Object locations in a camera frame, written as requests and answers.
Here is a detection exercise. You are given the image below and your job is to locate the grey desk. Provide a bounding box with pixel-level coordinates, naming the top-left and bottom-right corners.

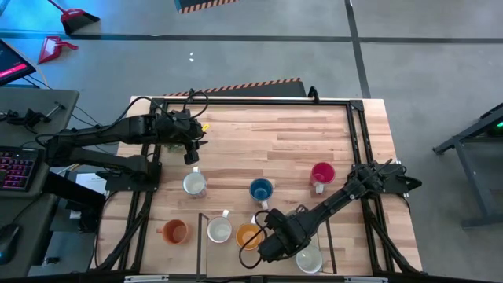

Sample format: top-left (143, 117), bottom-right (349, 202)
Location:
top-left (0, 86), bottom-right (80, 279)

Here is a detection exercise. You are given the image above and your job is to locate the black wire frame rack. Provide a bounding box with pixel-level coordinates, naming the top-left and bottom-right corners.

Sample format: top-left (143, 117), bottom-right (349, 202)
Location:
top-left (193, 209), bottom-right (338, 277)

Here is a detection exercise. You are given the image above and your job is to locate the black clamp tool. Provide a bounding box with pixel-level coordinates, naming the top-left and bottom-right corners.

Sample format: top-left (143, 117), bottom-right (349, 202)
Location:
top-left (0, 101), bottom-right (67, 134)

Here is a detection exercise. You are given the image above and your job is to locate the black computer mouse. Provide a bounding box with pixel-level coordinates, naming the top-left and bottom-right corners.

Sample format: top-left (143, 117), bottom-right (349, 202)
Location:
top-left (0, 222), bottom-right (21, 265)

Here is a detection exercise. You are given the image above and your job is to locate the hazard-striped black box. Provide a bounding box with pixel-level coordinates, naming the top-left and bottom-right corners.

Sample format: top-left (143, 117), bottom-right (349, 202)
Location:
top-left (163, 77), bottom-right (307, 98)

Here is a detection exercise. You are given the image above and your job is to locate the silver grey mug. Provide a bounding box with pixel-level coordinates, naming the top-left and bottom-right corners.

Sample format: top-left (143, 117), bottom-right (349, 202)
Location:
top-left (182, 166), bottom-right (209, 199)

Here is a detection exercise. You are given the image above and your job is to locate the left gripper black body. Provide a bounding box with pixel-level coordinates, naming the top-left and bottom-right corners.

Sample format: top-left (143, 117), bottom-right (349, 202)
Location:
top-left (156, 109), bottom-right (206, 146)

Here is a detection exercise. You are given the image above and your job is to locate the teal floral patterned mug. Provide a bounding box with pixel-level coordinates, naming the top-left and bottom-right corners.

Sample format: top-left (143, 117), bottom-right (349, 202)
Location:
top-left (295, 243), bottom-right (324, 275)

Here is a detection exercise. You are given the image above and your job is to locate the hazard-striped black platform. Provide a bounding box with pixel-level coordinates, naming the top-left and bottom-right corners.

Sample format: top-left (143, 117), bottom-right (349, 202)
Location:
top-left (174, 0), bottom-right (240, 15)

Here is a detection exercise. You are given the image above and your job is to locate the grey diamond patterned mug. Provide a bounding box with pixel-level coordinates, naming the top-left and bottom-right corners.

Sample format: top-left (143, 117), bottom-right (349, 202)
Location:
top-left (206, 208), bottom-right (233, 244)

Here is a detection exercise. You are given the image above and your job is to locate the black box under desk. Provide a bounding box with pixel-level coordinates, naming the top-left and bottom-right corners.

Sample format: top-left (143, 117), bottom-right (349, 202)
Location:
top-left (41, 171), bottom-right (107, 233)

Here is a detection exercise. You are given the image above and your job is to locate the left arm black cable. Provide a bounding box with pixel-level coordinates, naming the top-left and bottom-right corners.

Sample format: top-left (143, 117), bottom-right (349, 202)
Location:
top-left (96, 90), bottom-right (210, 129)

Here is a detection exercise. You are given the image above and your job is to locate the silver metal bracket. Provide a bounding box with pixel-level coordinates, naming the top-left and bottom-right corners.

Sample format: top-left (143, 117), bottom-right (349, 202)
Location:
top-left (343, 276), bottom-right (389, 283)
top-left (123, 274), bottom-right (170, 283)

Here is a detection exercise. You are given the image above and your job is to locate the black computer monitor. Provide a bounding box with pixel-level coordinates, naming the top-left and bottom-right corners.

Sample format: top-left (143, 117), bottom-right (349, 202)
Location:
top-left (0, 38), bottom-right (37, 87)

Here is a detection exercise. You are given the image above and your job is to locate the backlit black keyboard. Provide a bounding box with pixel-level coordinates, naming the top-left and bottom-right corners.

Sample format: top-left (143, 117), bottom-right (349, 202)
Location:
top-left (0, 145), bottom-right (43, 193)

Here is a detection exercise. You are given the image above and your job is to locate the orange faceted mug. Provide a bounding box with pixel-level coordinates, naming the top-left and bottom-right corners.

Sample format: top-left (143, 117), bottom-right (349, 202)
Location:
top-left (156, 219), bottom-right (192, 246)

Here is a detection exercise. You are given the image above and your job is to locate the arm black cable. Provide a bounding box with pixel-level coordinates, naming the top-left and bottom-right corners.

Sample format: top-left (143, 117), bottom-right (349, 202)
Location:
top-left (96, 90), bottom-right (210, 129)
top-left (237, 210), bottom-right (273, 270)

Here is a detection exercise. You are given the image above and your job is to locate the black metal stand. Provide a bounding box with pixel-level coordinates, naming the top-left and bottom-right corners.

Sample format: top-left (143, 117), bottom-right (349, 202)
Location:
top-left (431, 102), bottom-right (503, 229)

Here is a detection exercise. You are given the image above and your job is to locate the red and black brush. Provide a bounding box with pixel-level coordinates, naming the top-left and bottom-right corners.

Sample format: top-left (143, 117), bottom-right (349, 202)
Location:
top-left (46, 0), bottom-right (101, 35)

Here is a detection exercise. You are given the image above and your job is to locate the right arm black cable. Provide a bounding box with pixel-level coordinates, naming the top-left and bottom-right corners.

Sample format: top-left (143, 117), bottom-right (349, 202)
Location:
top-left (237, 210), bottom-right (273, 270)

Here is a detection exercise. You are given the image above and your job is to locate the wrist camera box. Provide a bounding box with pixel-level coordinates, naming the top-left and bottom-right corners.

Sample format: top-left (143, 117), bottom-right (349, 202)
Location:
top-left (183, 141), bottom-right (200, 166)
top-left (268, 208), bottom-right (287, 231)

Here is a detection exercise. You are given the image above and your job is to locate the yellow-orange mug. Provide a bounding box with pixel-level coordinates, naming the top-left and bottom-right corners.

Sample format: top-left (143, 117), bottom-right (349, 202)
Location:
top-left (234, 214), bottom-right (263, 252)

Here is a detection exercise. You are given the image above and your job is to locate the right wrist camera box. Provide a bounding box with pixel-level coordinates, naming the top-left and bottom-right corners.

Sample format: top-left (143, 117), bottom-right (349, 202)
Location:
top-left (268, 208), bottom-right (287, 231)

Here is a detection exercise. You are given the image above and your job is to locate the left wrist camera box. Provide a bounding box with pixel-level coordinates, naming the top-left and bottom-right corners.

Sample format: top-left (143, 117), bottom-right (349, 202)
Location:
top-left (183, 141), bottom-right (200, 166)

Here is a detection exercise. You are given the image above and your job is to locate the red dustpan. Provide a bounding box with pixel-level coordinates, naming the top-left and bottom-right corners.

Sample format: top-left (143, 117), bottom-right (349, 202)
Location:
top-left (37, 35), bottom-right (79, 65)

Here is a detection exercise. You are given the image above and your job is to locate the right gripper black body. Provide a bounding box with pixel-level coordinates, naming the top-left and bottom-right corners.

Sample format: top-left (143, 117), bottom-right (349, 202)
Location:
top-left (257, 230), bottom-right (299, 263)

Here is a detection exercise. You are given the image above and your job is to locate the white paper sheet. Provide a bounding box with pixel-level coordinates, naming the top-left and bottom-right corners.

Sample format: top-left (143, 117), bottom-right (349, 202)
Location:
top-left (74, 171), bottom-right (108, 196)

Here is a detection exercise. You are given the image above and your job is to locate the pink and white mug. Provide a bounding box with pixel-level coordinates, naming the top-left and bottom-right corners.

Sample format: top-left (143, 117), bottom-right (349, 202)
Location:
top-left (309, 161), bottom-right (337, 196)

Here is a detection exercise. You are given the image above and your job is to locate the blue and white mug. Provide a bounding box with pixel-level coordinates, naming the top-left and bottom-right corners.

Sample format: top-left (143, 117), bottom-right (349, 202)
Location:
top-left (248, 178), bottom-right (275, 212)

